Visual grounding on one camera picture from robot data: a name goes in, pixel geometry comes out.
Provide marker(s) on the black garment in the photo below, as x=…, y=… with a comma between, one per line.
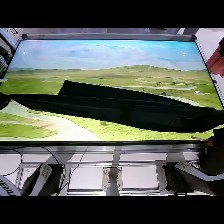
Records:
x=116, y=106

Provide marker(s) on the person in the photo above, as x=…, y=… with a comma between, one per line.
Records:
x=213, y=156

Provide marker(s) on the silver frame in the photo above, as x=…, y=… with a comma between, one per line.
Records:
x=113, y=156

